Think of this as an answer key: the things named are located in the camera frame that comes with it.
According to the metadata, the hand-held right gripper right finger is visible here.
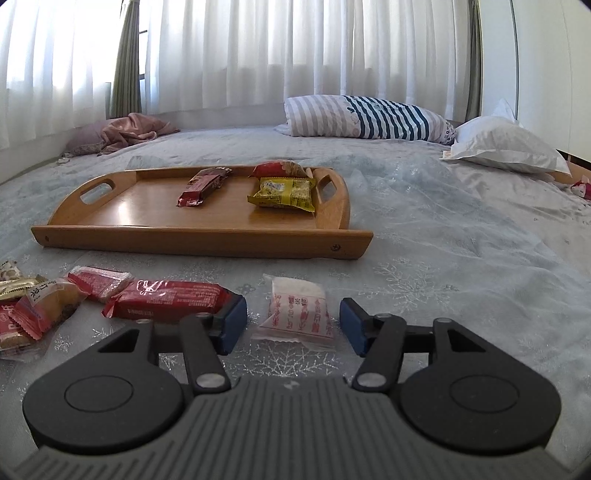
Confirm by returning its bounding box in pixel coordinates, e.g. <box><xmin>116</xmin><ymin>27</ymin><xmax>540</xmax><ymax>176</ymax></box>
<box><xmin>338</xmin><ymin>296</ymin><xmax>497</xmax><ymax>395</ymax></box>

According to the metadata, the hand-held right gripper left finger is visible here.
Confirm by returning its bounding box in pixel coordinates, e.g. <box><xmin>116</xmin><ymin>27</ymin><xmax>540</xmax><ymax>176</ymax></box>
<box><xmin>97</xmin><ymin>294</ymin><xmax>249</xmax><ymax>396</ymax></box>

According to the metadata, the clear white rice cracker packet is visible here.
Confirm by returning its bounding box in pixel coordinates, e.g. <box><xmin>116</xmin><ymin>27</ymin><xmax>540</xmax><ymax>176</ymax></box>
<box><xmin>252</xmin><ymin>274</ymin><xmax>335</xmax><ymax>349</ymax></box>

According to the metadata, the bright red long snack packet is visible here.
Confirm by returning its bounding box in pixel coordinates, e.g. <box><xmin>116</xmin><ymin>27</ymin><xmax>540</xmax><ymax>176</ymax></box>
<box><xmin>102</xmin><ymin>278</ymin><xmax>243</xmax><ymax>322</ymax></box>

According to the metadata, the yellow snack packet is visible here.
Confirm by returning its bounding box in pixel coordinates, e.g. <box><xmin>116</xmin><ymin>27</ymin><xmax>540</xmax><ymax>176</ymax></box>
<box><xmin>247</xmin><ymin>176</ymin><xmax>318</xmax><ymax>213</ymax></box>

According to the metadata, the dark red chocolate bar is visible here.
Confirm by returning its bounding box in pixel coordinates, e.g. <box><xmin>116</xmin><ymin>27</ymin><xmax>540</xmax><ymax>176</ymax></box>
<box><xmin>176</xmin><ymin>167</ymin><xmax>232</xmax><ymax>208</ymax></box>

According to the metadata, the pink-red snack packet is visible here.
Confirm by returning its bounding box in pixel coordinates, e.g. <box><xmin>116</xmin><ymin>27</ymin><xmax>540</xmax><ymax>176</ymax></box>
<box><xmin>67</xmin><ymin>265</ymin><xmax>132</xmax><ymax>303</ymax></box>

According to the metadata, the wooden serving tray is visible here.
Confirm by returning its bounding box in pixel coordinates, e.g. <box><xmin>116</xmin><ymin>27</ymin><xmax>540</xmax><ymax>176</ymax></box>
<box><xmin>31</xmin><ymin>165</ymin><xmax>374</xmax><ymax>260</ymax></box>

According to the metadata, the red peanut packet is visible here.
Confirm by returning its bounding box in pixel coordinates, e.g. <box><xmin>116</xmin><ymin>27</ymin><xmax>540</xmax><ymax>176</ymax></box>
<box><xmin>250</xmin><ymin>159</ymin><xmax>314</xmax><ymax>180</ymax></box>

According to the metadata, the pink cake packet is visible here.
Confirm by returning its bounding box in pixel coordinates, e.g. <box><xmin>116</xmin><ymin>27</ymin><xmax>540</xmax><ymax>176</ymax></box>
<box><xmin>11</xmin><ymin>278</ymin><xmax>89</xmax><ymax>341</ymax></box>

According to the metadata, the gold snack packet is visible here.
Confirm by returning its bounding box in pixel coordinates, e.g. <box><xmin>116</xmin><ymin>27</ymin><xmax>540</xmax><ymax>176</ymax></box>
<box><xmin>0</xmin><ymin>274</ymin><xmax>49</xmax><ymax>298</ymax></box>

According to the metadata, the red biscuit packet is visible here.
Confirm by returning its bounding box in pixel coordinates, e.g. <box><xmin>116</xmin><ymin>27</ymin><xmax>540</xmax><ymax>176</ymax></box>
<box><xmin>0</xmin><ymin>299</ymin><xmax>42</xmax><ymax>361</ymax></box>

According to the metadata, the sheer snowflake cloth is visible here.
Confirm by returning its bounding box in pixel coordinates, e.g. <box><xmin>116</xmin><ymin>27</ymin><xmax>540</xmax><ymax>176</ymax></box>
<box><xmin>0</xmin><ymin>154</ymin><xmax>591</xmax><ymax>464</ymax></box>

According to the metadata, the grey quilted bed sheet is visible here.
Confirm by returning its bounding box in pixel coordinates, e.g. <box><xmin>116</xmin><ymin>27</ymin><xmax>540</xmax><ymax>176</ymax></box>
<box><xmin>0</xmin><ymin>124</ymin><xmax>591</xmax><ymax>217</ymax></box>

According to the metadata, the striped folded quilt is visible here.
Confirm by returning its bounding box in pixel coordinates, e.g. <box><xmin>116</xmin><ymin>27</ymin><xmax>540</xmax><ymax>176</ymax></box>
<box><xmin>274</xmin><ymin>93</ymin><xmax>457</xmax><ymax>145</ymax></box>

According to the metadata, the pink crumpled cloth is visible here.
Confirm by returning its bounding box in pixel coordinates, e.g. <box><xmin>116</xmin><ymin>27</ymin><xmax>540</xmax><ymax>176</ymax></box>
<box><xmin>96</xmin><ymin>112</ymin><xmax>182</xmax><ymax>156</ymax></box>

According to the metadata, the white pillow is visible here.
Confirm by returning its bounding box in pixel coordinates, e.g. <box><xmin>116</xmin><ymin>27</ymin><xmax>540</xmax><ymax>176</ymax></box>
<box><xmin>440</xmin><ymin>98</ymin><xmax>572</xmax><ymax>176</ymax></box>

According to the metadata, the purple pillow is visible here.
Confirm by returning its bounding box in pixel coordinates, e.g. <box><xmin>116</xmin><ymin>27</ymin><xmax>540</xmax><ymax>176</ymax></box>
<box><xmin>64</xmin><ymin>122</ymin><xmax>118</xmax><ymax>156</ymax></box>

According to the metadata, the white sheer curtain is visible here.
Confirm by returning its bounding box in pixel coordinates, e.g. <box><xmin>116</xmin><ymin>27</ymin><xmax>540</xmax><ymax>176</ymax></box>
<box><xmin>0</xmin><ymin>0</ymin><xmax>478</xmax><ymax>151</ymax></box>

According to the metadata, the grey-green curtain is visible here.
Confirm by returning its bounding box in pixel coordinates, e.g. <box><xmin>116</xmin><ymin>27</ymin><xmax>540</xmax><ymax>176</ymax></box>
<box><xmin>108</xmin><ymin>0</ymin><xmax>151</xmax><ymax>121</ymax></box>
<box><xmin>465</xmin><ymin>0</ymin><xmax>485</xmax><ymax>121</ymax></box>

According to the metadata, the white wardrobe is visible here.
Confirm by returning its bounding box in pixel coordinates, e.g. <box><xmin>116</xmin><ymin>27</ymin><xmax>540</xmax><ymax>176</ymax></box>
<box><xmin>478</xmin><ymin>0</ymin><xmax>591</xmax><ymax>163</ymax></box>

